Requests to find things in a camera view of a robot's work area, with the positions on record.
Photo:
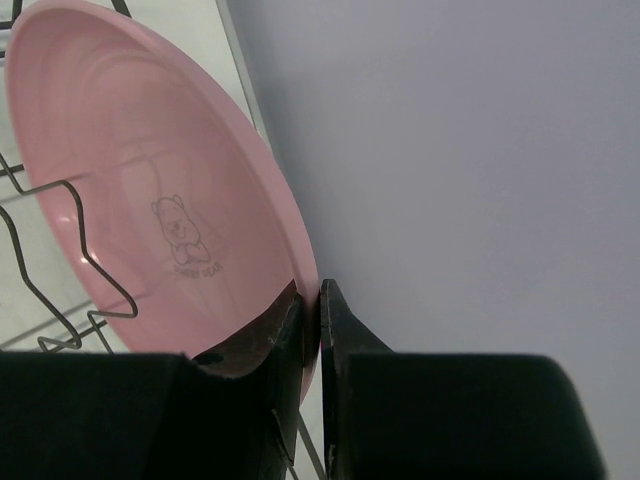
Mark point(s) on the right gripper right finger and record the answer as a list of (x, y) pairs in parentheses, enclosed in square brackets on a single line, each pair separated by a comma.
[(392, 415)]

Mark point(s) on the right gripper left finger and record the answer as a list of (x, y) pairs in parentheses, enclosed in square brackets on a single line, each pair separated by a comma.
[(228, 414)]

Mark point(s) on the pink plate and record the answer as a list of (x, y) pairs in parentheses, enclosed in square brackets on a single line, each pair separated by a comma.
[(167, 203)]

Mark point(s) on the wire dish rack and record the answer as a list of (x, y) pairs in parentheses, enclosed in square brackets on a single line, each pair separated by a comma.
[(205, 30)]

